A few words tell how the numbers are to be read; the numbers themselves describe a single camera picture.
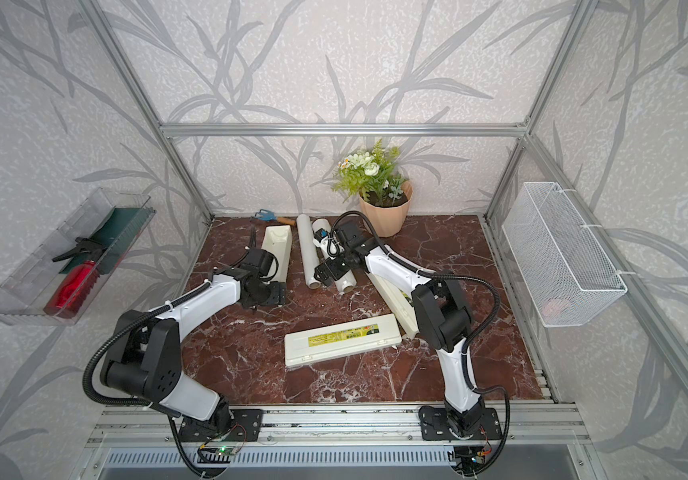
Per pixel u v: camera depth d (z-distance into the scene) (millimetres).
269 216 1203
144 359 444
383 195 1054
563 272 616
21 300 582
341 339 858
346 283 959
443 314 523
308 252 1048
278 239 1129
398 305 880
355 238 750
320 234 826
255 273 718
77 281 600
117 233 680
